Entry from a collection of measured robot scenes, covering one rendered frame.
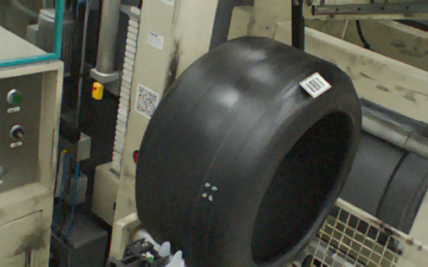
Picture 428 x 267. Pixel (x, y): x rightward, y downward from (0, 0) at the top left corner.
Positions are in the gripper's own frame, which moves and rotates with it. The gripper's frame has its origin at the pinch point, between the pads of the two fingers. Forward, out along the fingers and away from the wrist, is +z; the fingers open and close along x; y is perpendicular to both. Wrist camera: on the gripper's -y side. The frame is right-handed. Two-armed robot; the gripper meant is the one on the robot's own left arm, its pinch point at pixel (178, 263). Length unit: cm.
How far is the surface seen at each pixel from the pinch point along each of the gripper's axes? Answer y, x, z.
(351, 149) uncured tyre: 26.1, -11.8, 40.7
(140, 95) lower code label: 23.7, 33.6, 13.8
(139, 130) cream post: 14.5, 32.2, 15.0
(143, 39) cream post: 37, 35, 12
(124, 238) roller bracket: -9.8, 22.5, 7.8
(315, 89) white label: 42.9, -10.6, 13.3
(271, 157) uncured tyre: 30.1, -11.4, 3.2
